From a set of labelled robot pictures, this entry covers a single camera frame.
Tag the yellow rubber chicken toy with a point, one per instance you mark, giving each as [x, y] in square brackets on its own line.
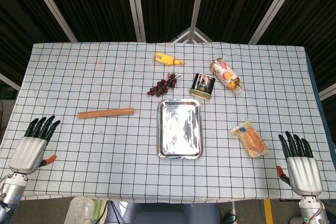
[168, 58]

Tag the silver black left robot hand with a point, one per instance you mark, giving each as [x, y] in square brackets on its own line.
[27, 151]

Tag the white checked tablecloth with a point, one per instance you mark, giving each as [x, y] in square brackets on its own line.
[105, 155]

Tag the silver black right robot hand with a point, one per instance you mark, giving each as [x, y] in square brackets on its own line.
[304, 174]

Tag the wooden rolling pin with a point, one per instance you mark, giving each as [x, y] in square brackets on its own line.
[105, 113]

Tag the dark red grape bunch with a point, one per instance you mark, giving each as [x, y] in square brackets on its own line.
[161, 87]

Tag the peach juice bottle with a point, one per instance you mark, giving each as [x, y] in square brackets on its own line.
[225, 74]

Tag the clear plastic container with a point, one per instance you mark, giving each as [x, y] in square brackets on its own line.
[78, 211]

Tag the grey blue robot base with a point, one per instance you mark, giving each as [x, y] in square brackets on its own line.
[162, 213]

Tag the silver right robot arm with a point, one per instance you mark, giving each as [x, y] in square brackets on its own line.
[313, 208]

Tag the dark folding partition screen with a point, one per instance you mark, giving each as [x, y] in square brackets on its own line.
[92, 3]

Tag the packaged bread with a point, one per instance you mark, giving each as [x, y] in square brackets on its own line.
[250, 140]

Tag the stainless steel tray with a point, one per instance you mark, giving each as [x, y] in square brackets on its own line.
[179, 129]

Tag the black gold tin can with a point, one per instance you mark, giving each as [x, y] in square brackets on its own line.
[202, 85]

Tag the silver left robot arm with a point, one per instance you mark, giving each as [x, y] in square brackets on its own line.
[10, 192]

